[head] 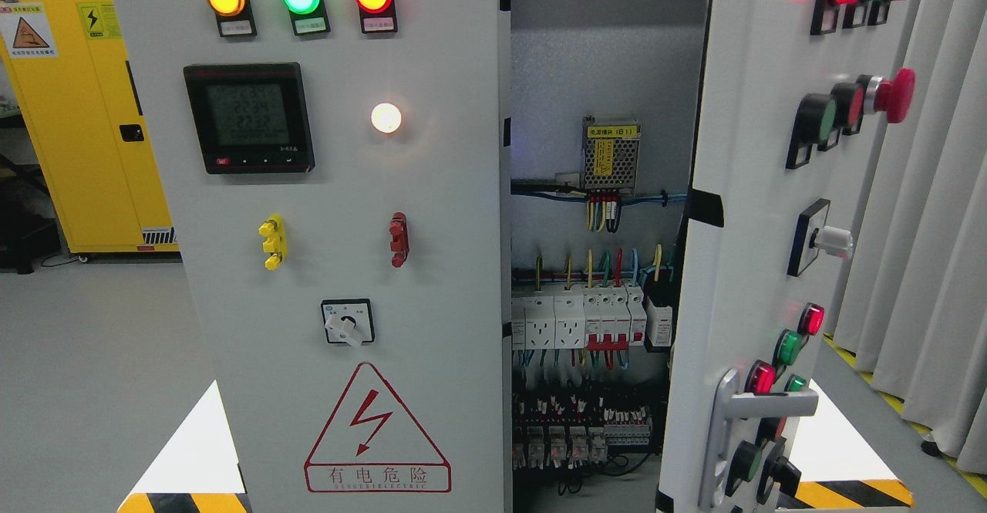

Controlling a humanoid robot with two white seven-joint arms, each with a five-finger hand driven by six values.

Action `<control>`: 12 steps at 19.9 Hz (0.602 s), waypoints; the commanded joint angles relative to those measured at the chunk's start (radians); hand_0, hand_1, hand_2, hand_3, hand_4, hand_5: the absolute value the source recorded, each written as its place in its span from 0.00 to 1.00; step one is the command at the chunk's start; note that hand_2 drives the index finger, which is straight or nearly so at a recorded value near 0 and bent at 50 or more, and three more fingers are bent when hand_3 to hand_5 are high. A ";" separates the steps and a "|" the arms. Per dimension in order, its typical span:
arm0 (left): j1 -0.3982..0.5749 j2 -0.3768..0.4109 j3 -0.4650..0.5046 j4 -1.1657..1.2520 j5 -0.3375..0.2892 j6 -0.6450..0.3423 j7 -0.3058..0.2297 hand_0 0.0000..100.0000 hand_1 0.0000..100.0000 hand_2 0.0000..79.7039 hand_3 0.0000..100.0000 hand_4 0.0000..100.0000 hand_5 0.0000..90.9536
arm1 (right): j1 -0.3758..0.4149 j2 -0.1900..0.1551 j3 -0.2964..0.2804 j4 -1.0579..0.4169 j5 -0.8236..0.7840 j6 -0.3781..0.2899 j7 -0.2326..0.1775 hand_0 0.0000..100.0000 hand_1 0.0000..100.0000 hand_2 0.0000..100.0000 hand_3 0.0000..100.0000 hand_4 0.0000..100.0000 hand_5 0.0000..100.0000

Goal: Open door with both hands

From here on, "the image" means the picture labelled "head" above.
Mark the grey cabinet door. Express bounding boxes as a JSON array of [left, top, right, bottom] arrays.
[[114, 0, 510, 512], [655, 0, 913, 512]]

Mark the white breaker and socket row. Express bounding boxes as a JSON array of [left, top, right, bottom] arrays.
[[510, 285, 646, 351]]

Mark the metal mesh power supply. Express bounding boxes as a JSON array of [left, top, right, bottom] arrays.
[[581, 116, 641, 196]]

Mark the white indicator lamp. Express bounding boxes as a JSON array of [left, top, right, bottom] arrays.
[[370, 102, 403, 134]]

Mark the black surge protector block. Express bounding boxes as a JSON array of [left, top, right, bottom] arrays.
[[642, 276, 678, 353]]

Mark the lower relay and breaker row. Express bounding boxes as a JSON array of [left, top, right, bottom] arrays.
[[510, 389, 659, 471]]

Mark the red electric warning sticker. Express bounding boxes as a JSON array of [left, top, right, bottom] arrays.
[[305, 362, 452, 493]]

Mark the red indicator lamp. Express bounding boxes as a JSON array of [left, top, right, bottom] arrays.
[[355, 0, 398, 35]]

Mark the black digital power meter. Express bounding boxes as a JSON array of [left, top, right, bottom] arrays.
[[183, 62, 316, 174]]

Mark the green indicator lamp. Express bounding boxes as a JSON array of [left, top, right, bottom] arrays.
[[282, 0, 331, 36]]

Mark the yellow indicator lamp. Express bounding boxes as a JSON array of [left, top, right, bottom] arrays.
[[207, 0, 258, 36]]

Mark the red emergency stop button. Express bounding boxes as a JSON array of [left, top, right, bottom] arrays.
[[857, 68, 916, 125]]

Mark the grey curtain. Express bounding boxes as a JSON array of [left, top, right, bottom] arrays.
[[834, 0, 986, 474]]

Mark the yellow safety cabinet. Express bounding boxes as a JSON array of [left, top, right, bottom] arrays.
[[2, 0, 179, 255]]

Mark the red terminal post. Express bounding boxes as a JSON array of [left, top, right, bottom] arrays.
[[389, 213, 409, 269]]

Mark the black rotary selector switch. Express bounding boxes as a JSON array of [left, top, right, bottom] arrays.
[[320, 299, 375, 346]]

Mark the yellow terminal post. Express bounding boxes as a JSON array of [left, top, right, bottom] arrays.
[[258, 214, 288, 271]]

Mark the silver door handle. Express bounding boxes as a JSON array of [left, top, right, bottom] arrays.
[[698, 369, 819, 512]]

